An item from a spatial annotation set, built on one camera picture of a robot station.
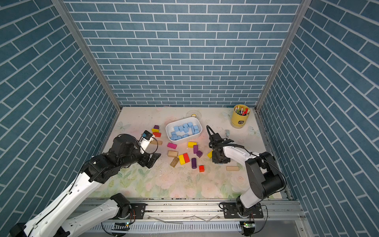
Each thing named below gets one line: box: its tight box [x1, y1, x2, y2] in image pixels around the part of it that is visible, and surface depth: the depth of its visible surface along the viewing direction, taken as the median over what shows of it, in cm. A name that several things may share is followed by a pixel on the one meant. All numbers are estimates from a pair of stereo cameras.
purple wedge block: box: [193, 145, 199, 154], surface depth 98 cm
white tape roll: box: [186, 110, 202, 120], surface depth 118 cm
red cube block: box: [198, 165, 205, 173], surface depth 88 cm
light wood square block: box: [167, 150, 179, 158], surface depth 96 cm
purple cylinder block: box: [191, 158, 197, 169], surface depth 91 cm
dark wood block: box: [169, 157, 180, 168], surface depth 93 cm
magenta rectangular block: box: [166, 142, 178, 150], surface depth 101 cm
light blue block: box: [190, 124, 200, 135], surface depth 107 cm
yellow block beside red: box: [178, 154, 186, 165], surface depth 93 cm
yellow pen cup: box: [230, 104, 251, 129], surface depth 104 cm
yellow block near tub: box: [187, 141, 197, 148], surface depth 99 cm
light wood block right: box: [226, 165, 240, 172], surface depth 90 cm
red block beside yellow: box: [183, 152, 191, 164], surface depth 93 cm
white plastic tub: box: [165, 117, 203, 144], surface depth 107 cm
